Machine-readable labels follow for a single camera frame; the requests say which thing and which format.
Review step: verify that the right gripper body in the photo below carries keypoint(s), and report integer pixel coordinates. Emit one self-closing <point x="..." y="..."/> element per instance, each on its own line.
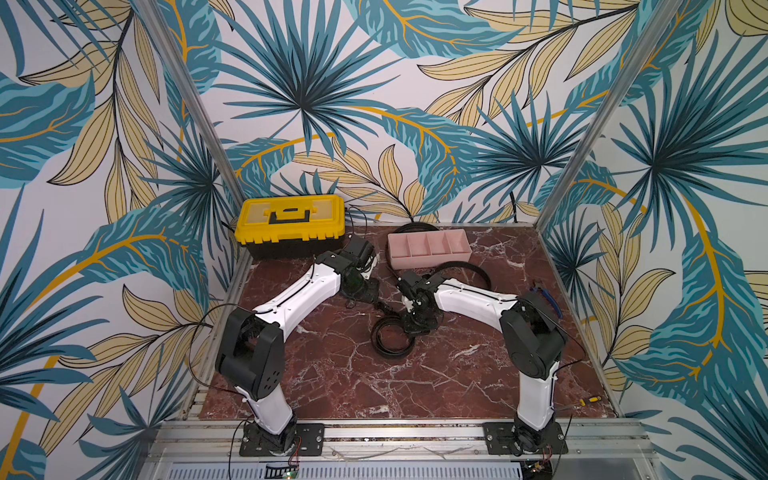
<point x="413" y="318"/>

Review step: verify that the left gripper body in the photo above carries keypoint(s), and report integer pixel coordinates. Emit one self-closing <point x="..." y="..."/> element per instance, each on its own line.
<point x="365" y="290"/>

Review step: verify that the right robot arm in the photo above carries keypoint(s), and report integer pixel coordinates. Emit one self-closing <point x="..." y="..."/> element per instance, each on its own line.
<point x="533" y="337"/>

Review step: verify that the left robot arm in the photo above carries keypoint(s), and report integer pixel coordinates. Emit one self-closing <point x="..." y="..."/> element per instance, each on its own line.
<point x="251" y="355"/>

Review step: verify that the pink divided storage tray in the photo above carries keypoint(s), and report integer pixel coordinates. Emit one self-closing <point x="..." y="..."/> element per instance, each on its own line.
<point x="427" y="249"/>

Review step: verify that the yellow black toolbox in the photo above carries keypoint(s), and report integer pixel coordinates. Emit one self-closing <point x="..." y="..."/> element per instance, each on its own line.
<point x="291" y="227"/>

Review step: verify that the yellow black screwdriver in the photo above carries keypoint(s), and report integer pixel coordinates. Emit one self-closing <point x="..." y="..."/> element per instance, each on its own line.
<point x="590" y="400"/>

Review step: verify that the blue handled pliers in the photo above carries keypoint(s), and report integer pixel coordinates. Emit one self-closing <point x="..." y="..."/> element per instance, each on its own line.
<point x="548" y="296"/>

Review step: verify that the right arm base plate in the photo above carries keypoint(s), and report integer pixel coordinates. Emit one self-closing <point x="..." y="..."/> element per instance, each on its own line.
<point x="517" y="439"/>

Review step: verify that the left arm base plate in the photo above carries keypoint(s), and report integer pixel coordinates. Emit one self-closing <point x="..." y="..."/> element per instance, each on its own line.
<point x="305" y="439"/>

